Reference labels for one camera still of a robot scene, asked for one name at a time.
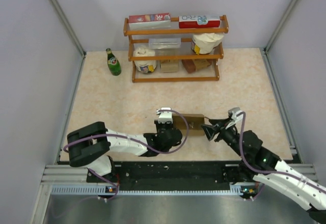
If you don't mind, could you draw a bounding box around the green glass bottle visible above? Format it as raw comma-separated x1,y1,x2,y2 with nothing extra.
106,48,122,76

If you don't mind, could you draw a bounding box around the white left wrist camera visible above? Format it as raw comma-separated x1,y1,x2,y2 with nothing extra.
156,107,173,124

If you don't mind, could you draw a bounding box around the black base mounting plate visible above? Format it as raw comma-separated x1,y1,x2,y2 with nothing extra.
103,161,252,191

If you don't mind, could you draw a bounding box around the white bag upper shelf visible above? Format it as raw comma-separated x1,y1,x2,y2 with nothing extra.
191,33,224,54

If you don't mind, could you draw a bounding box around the brown scouring pad pack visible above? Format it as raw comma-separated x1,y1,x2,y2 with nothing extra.
181,59,212,73

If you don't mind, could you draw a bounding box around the red foil wrap box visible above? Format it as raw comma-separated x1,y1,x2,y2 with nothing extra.
128,13,171,31

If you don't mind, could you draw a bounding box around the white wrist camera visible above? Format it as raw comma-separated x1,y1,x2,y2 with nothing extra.
156,107,173,124
226,107,243,129

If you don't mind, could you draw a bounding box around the clear plastic container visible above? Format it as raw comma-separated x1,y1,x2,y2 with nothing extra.
148,38,181,49

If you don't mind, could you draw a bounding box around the orange wooden shelf rack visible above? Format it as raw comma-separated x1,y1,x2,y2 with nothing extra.
123,15,229,83

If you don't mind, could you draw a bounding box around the tan sponge block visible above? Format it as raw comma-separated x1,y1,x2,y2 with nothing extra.
160,60,179,73

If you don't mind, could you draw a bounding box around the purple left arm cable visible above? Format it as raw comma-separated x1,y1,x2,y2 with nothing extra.
52,109,189,218

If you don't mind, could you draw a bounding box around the brown cardboard box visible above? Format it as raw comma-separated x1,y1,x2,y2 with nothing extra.
172,114,205,136

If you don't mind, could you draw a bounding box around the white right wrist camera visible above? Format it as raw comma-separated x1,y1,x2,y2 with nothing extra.
226,107,243,129

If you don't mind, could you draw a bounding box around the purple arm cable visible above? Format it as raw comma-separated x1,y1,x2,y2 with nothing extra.
52,109,189,218
234,111,326,201

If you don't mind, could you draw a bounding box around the grey slotted cable duct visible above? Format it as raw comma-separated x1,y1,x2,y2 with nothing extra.
50,184,258,196

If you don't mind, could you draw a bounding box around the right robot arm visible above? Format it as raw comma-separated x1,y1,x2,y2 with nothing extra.
201,118,325,223

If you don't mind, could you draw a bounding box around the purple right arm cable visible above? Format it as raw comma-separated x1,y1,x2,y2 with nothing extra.
234,111,326,201

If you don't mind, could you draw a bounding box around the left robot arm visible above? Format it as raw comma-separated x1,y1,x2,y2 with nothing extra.
63,120,182,182

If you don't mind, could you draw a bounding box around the red white carton box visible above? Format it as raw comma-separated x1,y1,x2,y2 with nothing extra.
178,15,221,29

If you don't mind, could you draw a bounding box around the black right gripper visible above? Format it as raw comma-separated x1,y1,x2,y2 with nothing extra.
200,117,246,158

